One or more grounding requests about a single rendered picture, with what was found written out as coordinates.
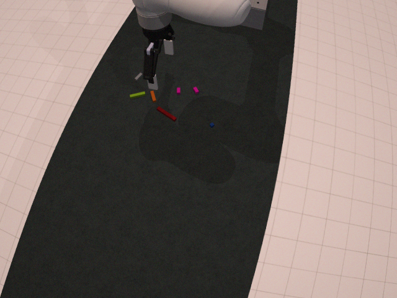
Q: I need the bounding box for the dark red rod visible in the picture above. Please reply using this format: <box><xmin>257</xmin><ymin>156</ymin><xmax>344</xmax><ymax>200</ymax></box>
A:
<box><xmin>157</xmin><ymin>107</ymin><xmax>177</xmax><ymax>122</ymax></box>

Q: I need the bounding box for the lime green rod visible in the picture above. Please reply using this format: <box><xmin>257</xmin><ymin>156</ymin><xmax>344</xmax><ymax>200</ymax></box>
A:
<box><xmin>130</xmin><ymin>91</ymin><xmax>145</xmax><ymax>99</ymax></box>

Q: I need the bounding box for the grey rod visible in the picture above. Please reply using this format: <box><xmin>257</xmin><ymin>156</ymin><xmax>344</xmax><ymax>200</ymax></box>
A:
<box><xmin>135</xmin><ymin>73</ymin><xmax>143</xmax><ymax>81</ymax></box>

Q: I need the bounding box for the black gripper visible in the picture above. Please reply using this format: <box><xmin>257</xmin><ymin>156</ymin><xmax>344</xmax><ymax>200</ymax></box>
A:
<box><xmin>142</xmin><ymin>23</ymin><xmax>175</xmax><ymax>90</ymax></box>

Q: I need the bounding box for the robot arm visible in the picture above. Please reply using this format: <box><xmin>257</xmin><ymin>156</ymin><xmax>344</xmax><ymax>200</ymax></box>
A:
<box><xmin>132</xmin><ymin>0</ymin><xmax>251</xmax><ymax>30</ymax></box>

